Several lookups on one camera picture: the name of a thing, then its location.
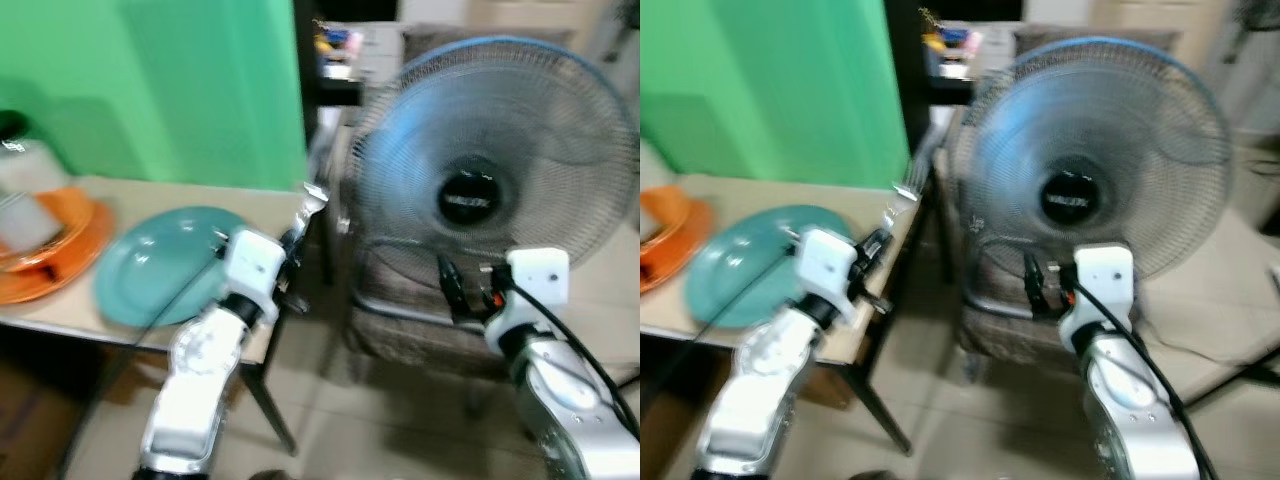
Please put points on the silver metal fork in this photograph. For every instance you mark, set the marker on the silver metal fork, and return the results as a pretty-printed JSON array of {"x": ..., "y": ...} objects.
[
  {"x": 315, "y": 200},
  {"x": 903, "y": 200}
]

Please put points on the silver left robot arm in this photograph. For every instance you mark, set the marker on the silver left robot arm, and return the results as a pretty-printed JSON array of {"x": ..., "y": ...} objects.
[
  {"x": 750, "y": 395},
  {"x": 195, "y": 390}
]

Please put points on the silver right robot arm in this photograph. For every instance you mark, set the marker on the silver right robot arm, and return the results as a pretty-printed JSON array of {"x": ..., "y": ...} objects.
[
  {"x": 560, "y": 400},
  {"x": 1125, "y": 400}
]

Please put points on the teal plate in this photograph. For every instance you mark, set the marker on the teal plate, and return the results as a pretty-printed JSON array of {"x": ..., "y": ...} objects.
[
  {"x": 745, "y": 265},
  {"x": 160, "y": 265}
]

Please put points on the black metal table leg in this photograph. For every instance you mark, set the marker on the black metal table leg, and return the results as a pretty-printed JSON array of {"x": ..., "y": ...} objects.
[
  {"x": 880, "y": 410},
  {"x": 270, "y": 410}
]

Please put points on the blue bladed electric fan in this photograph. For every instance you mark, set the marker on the blue bladed electric fan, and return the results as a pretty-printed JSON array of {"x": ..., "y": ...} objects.
[
  {"x": 500, "y": 130},
  {"x": 1100, "y": 120}
]

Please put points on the large orange plate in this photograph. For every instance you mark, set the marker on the large orange plate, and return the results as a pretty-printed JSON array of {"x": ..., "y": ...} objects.
[
  {"x": 690, "y": 250},
  {"x": 70, "y": 270}
]

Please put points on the dark wooden shelf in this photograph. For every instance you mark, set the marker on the dark wooden shelf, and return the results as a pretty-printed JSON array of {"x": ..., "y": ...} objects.
[
  {"x": 305, "y": 60},
  {"x": 900, "y": 60}
]

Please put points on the colourful shelf clutter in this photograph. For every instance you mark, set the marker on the colourful shelf clutter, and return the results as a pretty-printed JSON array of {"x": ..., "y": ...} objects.
[
  {"x": 950, "y": 45},
  {"x": 335, "y": 50}
]

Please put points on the small orange plate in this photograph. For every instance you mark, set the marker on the small orange plate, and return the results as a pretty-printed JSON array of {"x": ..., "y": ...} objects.
[
  {"x": 662, "y": 208},
  {"x": 70, "y": 212}
]

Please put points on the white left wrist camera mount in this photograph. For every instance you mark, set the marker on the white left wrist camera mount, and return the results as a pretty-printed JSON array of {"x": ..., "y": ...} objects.
[
  {"x": 825, "y": 265},
  {"x": 252, "y": 265}
]

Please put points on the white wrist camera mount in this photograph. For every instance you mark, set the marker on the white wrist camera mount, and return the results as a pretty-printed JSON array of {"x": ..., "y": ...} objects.
[
  {"x": 538, "y": 275},
  {"x": 1105, "y": 275},
  {"x": 252, "y": 265},
  {"x": 825, "y": 265}
]

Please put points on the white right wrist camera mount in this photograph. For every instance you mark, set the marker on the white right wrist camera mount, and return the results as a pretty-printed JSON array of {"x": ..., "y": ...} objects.
[
  {"x": 538, "y": 275},
  {"x": 1105, "y": 275}
]

